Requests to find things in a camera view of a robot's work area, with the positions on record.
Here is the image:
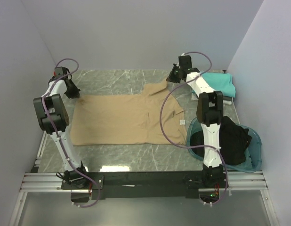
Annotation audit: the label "beige t-shirt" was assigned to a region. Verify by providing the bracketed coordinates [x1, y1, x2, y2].
[70, 81, 187, 146]

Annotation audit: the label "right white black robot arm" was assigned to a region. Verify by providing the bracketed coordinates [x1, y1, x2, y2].
[166, 53, 225, 185]

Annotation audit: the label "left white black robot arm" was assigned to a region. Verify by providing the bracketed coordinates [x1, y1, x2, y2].
[33, 66, 88, 188]

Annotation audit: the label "folded teal t-shirt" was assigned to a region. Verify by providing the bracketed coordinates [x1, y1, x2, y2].
[190, 72, 236, 98]

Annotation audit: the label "folded white t-shirt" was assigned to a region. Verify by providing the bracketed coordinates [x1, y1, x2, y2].
[191, 91, 233, 105]

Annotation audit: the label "black clothes in basket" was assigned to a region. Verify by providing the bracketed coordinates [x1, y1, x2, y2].
[187, 116, 252, 167]

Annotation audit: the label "teal plastic basket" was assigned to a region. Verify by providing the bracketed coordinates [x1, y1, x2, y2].
[186, 116, 262, 173]

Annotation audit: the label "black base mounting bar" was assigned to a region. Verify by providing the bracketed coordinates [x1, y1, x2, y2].
[61, 171, 228, 200]

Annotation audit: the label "aluminium rail frame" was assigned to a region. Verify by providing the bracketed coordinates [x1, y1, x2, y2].
[18, 70, 270, 193]

